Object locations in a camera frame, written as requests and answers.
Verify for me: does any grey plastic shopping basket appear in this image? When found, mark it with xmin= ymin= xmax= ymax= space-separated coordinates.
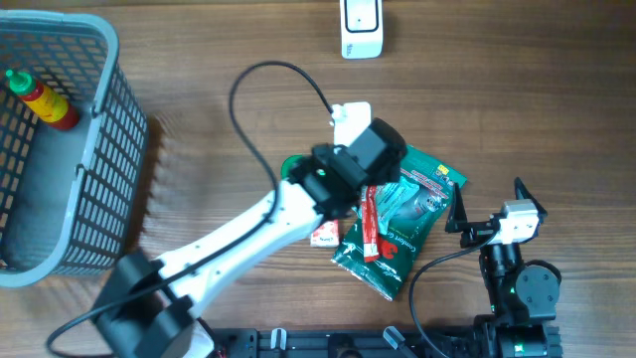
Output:
xmin=1 ymin=10 xmax=149 ymax=288

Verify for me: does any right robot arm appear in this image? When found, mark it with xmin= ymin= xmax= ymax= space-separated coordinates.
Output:
xmin=445 ymin=178 xmax=563 ymax=358

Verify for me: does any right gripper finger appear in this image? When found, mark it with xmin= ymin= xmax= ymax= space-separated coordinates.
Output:
xmin=514 ymin=177 xmax=548 ymax=219
xmin=446 ymin=183 xmax=468 ymax=227

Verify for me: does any white barcode scanner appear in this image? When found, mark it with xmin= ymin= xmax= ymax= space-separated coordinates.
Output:
xmin=340 ymin=0 xmax=384 ymax=60

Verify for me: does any left black camera cable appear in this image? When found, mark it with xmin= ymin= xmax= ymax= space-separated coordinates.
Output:
xmin=45 ymin=60 xmax=336 ymax=358

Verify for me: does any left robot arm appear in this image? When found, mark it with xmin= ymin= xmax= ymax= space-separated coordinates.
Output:
xmin=92 ymin=118 xmax=406 ymax=357

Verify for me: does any red stick sachet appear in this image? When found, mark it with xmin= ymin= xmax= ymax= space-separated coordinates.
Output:
xmin=360 ymin=186 xmax=380 ymax=263

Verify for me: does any green 3M gloves package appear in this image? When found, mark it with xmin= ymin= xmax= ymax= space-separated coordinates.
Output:
xmin=332 ymin=145 xmax=467 ymax=301

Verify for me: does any red sauce bottle green cap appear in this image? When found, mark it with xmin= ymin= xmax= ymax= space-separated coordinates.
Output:
xmin=5 ymin=69 xmax=80 ymax=130

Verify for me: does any green lid jar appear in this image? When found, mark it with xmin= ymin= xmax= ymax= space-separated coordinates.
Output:
xmin=280 ymin=154 xmax=303 ymax=179

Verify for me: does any teal wet wipes pack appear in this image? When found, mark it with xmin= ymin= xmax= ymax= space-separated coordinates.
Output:
xmin=373 ymin=176 xmax=420 ymax=235

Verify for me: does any black camera cable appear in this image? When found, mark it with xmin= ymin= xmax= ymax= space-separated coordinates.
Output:
xmin=407 ymin=233 xmax=498 ymax=358
xmin=45 ymin=60 xmax=336 ymax=358

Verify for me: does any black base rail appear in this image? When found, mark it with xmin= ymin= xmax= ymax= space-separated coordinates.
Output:
xmin=198 ymin=325 xmax=563 ymax=358

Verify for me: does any right black camera cable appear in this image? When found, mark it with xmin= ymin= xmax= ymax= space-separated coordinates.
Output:
xmin=407 ymin=233 xmax=498 ymax=358

